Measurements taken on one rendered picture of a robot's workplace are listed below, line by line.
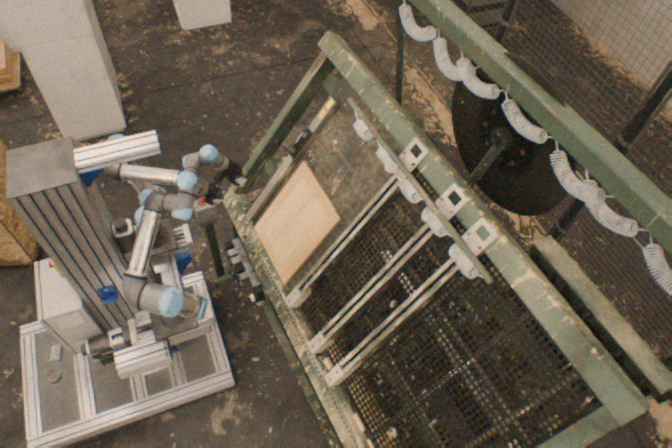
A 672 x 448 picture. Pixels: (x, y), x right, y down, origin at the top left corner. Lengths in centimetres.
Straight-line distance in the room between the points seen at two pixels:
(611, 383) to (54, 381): 311
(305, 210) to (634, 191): 162
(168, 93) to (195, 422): 326
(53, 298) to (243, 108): 302
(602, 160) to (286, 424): 252
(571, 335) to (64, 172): 191
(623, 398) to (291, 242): 178
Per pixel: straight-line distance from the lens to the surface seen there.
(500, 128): 243
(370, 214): 238
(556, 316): 194
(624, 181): 202
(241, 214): 316
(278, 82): 542
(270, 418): 355
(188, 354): 352
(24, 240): 420
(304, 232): 276
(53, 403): 368
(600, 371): 193
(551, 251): 220
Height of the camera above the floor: 346
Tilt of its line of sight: 52 degrees down
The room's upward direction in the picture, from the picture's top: 6 degrees clockwise
